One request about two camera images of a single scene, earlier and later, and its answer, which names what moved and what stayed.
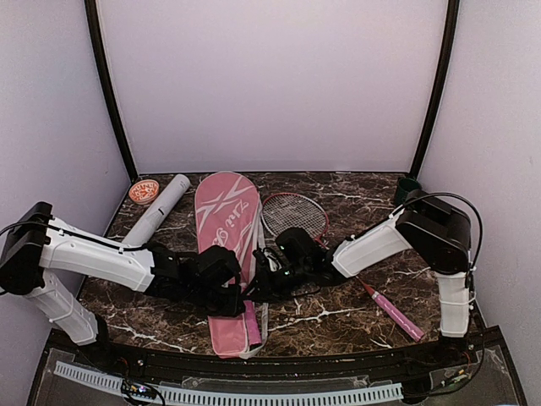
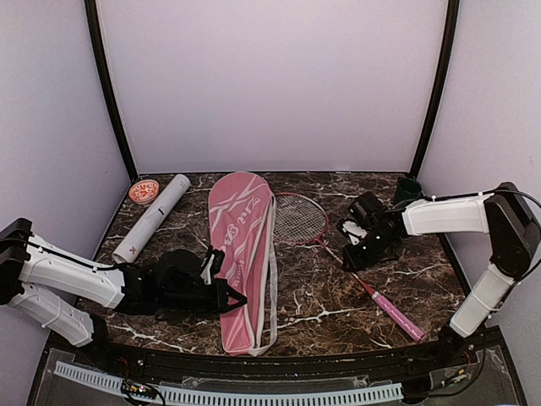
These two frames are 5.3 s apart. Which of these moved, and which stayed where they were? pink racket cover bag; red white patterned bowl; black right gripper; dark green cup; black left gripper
Moved: black left gripper; black right gripper; pink racket cover bag
Stayed: dark green cup; red white patterned bowl
